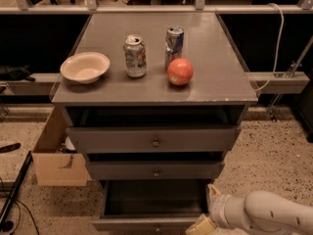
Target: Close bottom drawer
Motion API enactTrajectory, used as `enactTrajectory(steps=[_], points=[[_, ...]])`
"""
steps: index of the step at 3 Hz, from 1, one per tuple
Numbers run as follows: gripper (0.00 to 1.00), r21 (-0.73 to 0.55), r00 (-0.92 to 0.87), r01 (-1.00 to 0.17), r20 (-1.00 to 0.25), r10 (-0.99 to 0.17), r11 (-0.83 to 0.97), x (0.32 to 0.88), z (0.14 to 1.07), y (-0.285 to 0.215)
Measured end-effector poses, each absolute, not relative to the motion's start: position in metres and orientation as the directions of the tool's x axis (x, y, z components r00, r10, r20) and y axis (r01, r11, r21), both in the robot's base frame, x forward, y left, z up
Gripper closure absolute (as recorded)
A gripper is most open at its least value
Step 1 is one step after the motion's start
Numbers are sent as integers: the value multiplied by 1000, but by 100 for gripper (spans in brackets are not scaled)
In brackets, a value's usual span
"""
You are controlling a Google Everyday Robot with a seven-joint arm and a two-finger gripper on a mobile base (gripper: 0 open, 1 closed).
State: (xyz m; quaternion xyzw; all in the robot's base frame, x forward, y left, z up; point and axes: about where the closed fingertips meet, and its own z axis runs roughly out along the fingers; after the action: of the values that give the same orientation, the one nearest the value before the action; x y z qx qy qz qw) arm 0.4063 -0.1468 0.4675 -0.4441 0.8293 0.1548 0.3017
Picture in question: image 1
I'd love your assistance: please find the crushed white soda can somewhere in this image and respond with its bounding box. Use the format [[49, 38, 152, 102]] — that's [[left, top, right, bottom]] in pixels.
[[123, 34, 147, 78]]

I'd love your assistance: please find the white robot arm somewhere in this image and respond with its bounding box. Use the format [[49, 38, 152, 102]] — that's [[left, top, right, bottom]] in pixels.
[[186, 191, 313, 235]]

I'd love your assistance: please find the black floor rail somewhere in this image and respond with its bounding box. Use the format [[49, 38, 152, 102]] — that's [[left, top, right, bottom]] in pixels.
[[0, 152, 32, 230]]

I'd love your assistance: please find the cardboard box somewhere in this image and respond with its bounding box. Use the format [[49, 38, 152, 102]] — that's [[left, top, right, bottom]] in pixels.
[[31, 107, 89, 186]]

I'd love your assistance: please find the black floor cable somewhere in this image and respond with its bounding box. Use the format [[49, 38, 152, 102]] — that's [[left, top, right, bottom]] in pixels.
[[0, 178, 41, 235]]

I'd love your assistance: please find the metal railing frame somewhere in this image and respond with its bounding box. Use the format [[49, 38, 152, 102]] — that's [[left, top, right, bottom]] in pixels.
[[0, 0, 313, 15]]

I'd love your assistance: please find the crushed blue soda can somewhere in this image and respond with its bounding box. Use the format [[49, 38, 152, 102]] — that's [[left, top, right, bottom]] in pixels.
[[165, 25, 184, 68]]

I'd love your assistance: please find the grey bottom drawer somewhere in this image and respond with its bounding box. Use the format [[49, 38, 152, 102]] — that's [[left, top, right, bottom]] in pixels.
[[93, 179, 209, 232]]

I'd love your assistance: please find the grey middle drawer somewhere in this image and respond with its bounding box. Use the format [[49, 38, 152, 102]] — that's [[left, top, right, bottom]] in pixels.
[[86, 161, 225, 180]]

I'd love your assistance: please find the grey wooden drawer cabinet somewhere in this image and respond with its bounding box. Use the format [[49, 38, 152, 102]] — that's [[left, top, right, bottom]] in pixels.
[[50, 11, 259, 188]]

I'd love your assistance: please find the orange red apple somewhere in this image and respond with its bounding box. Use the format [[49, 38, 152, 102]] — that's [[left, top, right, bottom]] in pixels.
[[167, 58, 194, 86]]

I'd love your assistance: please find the grey top drawer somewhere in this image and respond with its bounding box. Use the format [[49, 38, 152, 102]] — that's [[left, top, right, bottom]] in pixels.
[[67, 126, 241, 154]]

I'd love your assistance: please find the grey drawer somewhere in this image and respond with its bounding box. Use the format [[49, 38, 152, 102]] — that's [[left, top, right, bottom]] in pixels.
[[93, 179, 209, 232], [67, 126, 241, 154], [86, 161, 225, 180]]

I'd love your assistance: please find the white ceramic bowl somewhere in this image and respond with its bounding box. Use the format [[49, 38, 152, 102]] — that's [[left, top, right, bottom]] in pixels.
[[60, 52, 111, 84]]

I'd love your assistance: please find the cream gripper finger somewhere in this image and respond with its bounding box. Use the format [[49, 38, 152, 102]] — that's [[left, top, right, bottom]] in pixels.
[[186, 214, 217, 235]]

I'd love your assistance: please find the white cable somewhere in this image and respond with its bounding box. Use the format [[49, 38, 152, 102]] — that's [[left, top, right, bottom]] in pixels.
[[253, 2, 286, 93]]

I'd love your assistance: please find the black bag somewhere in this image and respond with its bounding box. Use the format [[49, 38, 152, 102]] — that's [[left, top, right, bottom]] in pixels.
[[0, 65, 35, 82]]

